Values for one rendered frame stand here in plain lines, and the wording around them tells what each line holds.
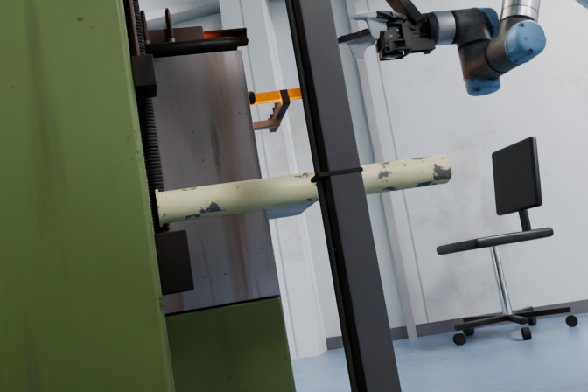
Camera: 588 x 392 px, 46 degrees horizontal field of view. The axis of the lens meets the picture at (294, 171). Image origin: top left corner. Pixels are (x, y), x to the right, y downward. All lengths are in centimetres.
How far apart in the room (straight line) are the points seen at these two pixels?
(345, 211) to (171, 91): 55
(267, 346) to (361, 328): 44
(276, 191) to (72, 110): 30
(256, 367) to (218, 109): 45
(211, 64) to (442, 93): 368
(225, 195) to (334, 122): 24
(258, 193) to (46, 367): 35
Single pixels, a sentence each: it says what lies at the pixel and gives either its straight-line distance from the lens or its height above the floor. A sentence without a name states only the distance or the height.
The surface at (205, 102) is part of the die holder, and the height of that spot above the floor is 82.
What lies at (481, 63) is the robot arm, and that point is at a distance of 153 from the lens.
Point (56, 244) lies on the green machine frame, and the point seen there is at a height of 58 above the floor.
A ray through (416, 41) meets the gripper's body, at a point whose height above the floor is 95.
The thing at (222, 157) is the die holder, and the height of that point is 72.
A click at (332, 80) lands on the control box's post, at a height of 71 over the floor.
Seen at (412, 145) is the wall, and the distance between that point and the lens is 480.
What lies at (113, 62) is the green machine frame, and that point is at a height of 81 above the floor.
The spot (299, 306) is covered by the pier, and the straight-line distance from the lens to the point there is 461.
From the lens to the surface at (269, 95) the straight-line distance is 179.
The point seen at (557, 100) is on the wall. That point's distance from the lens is 488.
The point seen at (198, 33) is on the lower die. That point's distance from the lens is 133.
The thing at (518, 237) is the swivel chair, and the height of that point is 52.
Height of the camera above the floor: 49
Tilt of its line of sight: 9 degrees up
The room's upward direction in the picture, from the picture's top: 9 degrees counter-clockwise
